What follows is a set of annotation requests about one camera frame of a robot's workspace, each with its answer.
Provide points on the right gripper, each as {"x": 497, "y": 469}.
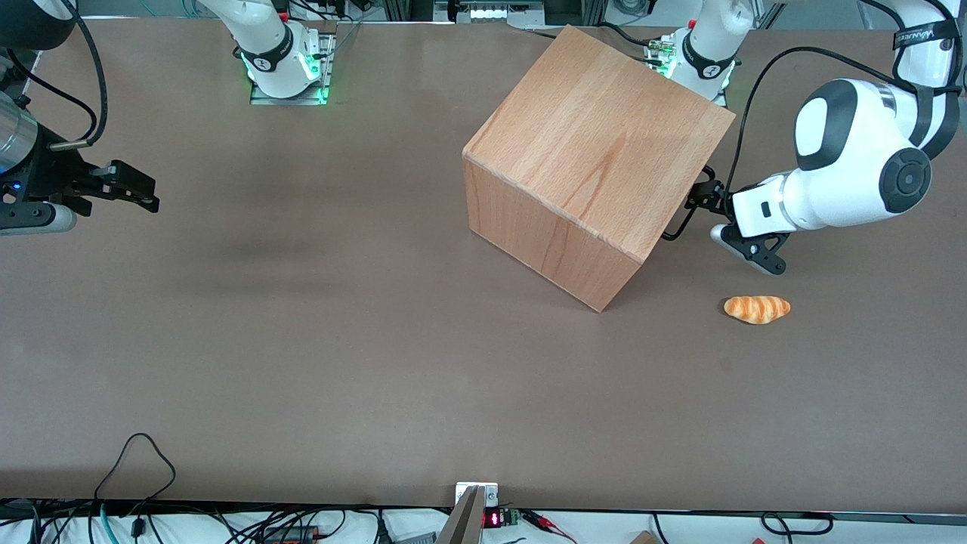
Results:
{"x": 54, "y": 175}

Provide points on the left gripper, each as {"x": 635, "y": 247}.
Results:
{"x": 710, "y": 196}

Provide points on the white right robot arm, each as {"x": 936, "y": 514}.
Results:
{"x": 264, "y": 45}

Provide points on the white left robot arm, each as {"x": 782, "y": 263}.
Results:
{"x": 854, "y": 151}

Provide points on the wooden drawer cabinet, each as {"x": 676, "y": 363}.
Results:
{"x": 589, "y": 143}

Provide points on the orange toy bread roll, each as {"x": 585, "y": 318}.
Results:
{"x": 757, "y": 308}

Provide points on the white device with lights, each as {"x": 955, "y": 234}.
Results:
{"x": 498, "y": 11}

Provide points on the red black clip leads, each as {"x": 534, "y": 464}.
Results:
{"x": 548, "y": 523}

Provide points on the red digit display module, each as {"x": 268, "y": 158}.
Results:
{"x": 495, "y": 519}

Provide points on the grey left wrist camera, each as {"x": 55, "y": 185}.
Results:
{"x": 755, "y": 249}

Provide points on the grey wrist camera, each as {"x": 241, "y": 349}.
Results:
{"x": 34, "y": 219}
{"x": 755, "y": 249}

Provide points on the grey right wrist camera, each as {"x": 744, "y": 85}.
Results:
{"x": 34, "y": 219}

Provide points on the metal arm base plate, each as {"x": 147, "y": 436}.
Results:
{"x": 330, "y": 68}
{"x": 656, "y": 54}

